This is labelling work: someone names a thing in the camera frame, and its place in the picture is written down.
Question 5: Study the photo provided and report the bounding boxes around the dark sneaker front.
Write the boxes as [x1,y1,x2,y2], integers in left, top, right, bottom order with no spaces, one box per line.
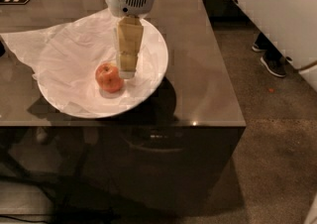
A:
[261,56,286,78]

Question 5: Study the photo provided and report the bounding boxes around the white bowl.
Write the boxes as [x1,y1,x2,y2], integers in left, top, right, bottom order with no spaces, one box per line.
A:
[37,15,169,119]

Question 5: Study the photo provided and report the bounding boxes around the dark sneaker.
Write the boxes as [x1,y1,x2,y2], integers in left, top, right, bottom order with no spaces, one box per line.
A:
[252,44,265,53]
[261,56,286,78]

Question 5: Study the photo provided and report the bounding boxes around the red apple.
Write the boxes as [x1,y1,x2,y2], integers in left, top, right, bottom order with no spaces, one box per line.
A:
[95,62,124,93]

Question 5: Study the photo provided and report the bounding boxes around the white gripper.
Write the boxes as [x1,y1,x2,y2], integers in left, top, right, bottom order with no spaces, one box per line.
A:
[105,0,155,79]

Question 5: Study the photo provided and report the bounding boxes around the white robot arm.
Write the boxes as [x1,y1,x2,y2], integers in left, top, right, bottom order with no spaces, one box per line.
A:
[119,0,317,224]

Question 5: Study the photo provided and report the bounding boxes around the person's dark trouser legs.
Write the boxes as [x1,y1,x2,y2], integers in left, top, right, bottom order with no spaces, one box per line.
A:
[254,33,281,60]

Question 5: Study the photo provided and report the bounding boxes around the dark glass table cabinet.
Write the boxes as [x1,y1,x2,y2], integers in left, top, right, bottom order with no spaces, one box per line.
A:
[0,0,246,221]

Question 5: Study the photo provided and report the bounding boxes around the dark sneaker rear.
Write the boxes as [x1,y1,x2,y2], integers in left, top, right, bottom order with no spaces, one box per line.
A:
[252,44,265,53]

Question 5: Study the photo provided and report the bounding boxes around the white tissue paper sheet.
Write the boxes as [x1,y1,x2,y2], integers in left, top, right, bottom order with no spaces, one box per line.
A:
[0,8,157,118]

